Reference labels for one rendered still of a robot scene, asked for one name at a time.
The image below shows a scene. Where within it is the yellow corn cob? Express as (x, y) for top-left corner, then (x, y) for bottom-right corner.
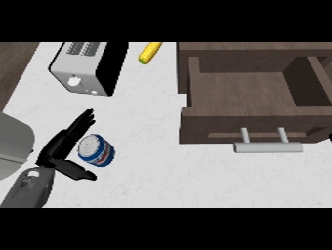
(138, 42), (166, 65)

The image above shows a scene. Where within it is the brown wooden drawer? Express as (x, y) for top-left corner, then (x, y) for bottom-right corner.
(186, 56), (332, 109)
(177, 106), (332, 145)

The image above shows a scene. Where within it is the white and black toaster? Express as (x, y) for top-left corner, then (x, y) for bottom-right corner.
(48, 42), (130, 98)

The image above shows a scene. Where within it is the brown wooden drawer front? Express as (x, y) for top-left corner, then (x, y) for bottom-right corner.
(177, 106), (332, 145)

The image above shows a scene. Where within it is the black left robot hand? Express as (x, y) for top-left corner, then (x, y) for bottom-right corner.
(34, 108), (99, 182)

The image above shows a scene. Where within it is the brown wooden cabinet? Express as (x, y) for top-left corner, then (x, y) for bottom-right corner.
(176, 42), (332, 108)

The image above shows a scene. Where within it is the blue and white can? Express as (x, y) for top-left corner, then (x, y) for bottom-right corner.
(77, 133), (117, 168)

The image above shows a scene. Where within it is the grey drawer handle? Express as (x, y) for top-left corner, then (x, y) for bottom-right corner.
(232, 126), (304, 154)

